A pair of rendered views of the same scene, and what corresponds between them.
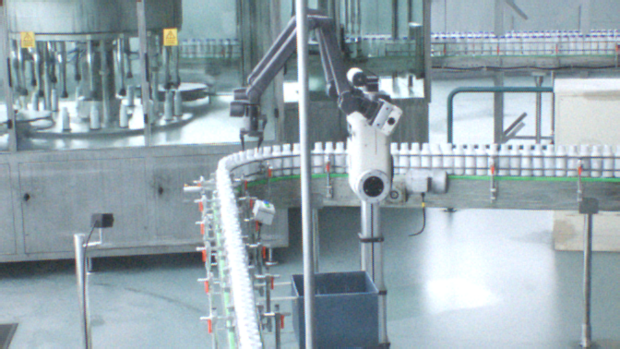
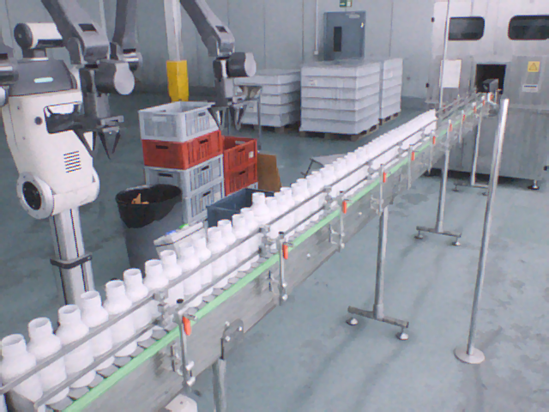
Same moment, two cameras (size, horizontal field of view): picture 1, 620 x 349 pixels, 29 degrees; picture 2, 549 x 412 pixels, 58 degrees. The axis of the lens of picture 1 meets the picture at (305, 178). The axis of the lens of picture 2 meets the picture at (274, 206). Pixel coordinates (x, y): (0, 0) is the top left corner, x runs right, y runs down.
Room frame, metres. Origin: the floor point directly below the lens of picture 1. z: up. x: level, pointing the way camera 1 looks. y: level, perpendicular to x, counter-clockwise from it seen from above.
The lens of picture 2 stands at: (6.15, 1.23, 1.66)
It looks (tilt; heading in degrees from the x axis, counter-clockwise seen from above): 19 degrees down; 216
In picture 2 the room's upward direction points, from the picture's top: 1 degrees counter-clockwise
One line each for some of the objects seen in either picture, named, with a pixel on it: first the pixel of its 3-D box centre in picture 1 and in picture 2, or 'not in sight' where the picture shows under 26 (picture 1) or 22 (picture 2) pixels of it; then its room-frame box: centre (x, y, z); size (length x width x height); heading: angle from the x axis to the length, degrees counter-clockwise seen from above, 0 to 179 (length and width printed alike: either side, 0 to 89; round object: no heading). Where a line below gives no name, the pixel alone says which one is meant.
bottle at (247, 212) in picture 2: not in sight; (248, 235); (5.08, 0.34, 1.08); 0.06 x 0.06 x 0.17
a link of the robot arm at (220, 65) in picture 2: (251, 111); (224, 69); (5.03, 0.23, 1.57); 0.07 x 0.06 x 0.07; 95
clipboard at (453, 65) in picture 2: not in sight; (449, 73); (0.45, -0.53, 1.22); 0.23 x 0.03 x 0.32; 96
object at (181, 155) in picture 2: not in sight; (184, 146); (3.30, -1.79, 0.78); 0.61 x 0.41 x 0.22; 12
